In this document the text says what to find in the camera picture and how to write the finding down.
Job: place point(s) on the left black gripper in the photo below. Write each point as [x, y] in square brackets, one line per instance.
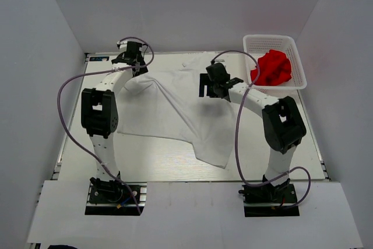
[143, 69]

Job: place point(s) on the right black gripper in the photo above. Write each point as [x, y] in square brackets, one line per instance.
[204, 79]

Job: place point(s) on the white t shirt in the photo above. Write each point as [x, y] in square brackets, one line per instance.
[166, 104]

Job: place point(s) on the red t shirt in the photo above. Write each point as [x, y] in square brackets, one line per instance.
[275, 69]

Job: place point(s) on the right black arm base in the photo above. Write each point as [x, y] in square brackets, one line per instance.
[268, 201]

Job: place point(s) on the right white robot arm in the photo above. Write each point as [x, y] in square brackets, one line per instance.
[283, 125]

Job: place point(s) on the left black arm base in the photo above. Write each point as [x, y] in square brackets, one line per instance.
[111, 198]

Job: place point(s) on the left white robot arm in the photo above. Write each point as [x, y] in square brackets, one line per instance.
[99, 113]

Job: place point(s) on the blue table label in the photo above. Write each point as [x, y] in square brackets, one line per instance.
[99, 58]

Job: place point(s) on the white plastic basket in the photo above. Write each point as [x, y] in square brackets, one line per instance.
[259, 44]

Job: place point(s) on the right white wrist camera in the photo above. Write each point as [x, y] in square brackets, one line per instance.
[220, 61]

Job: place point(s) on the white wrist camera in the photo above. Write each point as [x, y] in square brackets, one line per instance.
[122, 46]
[220, 61]

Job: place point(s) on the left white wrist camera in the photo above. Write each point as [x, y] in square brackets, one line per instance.
[122, 46]

